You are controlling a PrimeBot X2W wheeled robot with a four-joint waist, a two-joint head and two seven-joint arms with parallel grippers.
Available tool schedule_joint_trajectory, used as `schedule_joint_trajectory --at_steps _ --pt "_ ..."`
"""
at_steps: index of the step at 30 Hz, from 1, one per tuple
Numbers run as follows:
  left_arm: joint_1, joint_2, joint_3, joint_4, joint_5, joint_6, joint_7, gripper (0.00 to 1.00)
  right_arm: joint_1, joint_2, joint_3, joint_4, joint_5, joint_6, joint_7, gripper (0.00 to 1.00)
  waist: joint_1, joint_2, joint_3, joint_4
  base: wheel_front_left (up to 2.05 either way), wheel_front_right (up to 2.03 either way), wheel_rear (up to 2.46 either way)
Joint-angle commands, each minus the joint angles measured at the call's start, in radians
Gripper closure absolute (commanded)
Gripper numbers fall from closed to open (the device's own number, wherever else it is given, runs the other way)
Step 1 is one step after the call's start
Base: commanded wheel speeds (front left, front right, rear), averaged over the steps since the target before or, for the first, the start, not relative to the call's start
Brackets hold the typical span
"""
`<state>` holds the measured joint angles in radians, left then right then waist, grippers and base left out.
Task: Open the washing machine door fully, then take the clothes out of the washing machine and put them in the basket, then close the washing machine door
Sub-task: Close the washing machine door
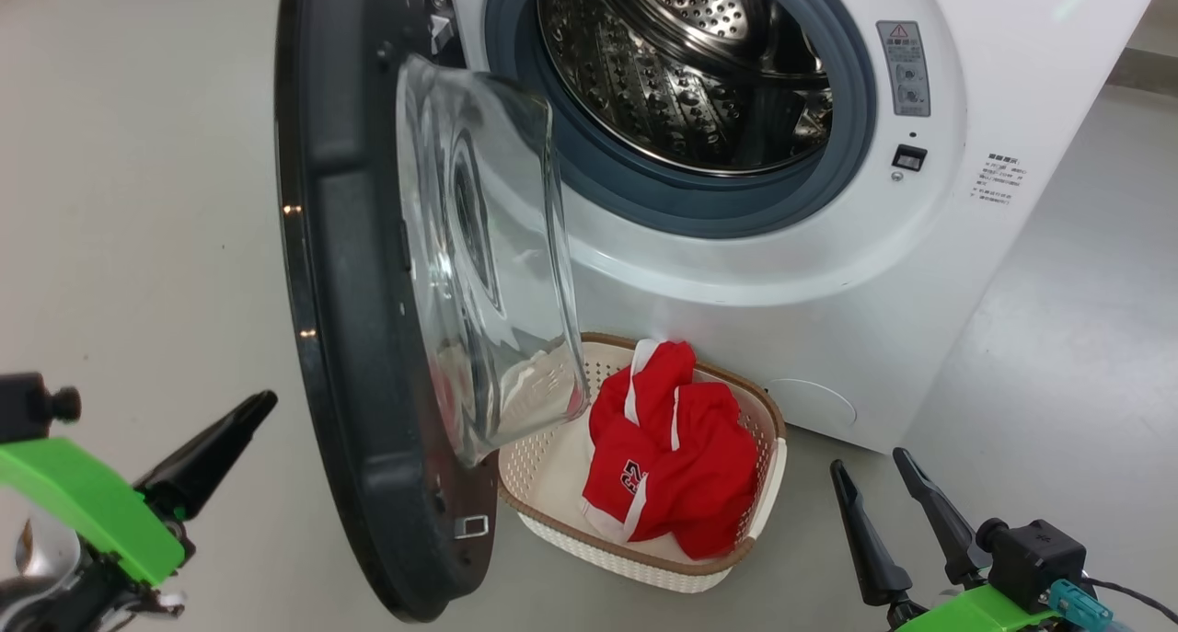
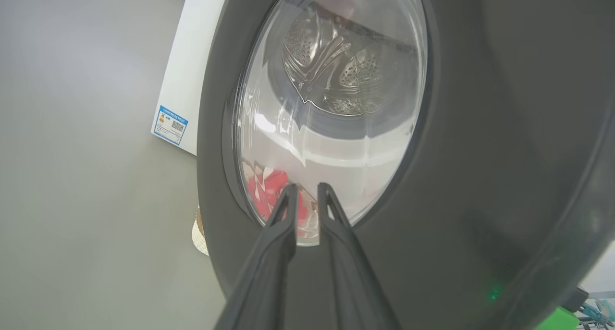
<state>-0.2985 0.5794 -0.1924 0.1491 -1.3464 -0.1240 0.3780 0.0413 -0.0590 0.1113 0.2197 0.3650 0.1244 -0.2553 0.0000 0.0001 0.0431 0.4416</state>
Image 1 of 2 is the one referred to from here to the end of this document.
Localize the grey rubber door gasket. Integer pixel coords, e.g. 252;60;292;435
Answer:
483;0;879;241

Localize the white front-load washing machine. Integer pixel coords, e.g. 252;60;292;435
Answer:
410;0;1170;455

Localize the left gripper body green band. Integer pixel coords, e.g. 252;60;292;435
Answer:
0;437;196;589

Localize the cream perforated laundry basket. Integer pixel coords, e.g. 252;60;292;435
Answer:
497;331;789;595

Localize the metal door hinge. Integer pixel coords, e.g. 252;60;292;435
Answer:
422;0;467;68

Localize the black washing machine door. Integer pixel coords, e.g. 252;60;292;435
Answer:
273;0;593;625

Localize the teal right camera connector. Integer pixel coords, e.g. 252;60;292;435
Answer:
1049;579;1116;632

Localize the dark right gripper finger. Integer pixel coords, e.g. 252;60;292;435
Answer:
830;459;915;608
892;446;994;586

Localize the steel washing drum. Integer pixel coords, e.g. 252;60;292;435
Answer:
537;0;835;178

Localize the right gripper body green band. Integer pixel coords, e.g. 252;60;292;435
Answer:
885;584;1061;632

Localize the grey warning label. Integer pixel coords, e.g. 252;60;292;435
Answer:
875;19;933;119

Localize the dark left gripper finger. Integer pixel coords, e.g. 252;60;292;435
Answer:
134;390;280;522

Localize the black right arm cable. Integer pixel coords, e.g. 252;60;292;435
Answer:
1081;574;1178;626

